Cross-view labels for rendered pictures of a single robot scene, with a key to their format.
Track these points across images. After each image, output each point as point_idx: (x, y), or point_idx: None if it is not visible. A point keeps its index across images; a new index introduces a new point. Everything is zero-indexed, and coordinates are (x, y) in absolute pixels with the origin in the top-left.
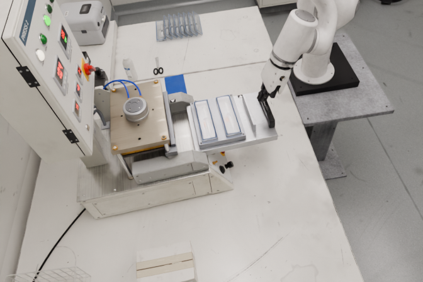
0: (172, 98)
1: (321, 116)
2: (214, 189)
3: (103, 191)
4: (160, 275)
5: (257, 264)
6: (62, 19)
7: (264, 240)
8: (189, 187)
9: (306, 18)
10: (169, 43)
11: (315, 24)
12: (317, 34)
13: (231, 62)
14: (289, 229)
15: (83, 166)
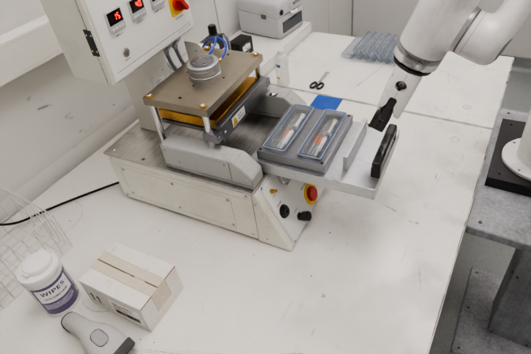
0: (275, 92)
1: (507, 229)
2: (261, 234)
3: (133, 155)
4: (111, 280)
5: None
6: None
7: (274, 340)
8: (227, 207)
9: None
10: (354, 63)
11: None
12: (477, 17)
13: (418, 108)
14: (321, 350)
15: (140, 125)
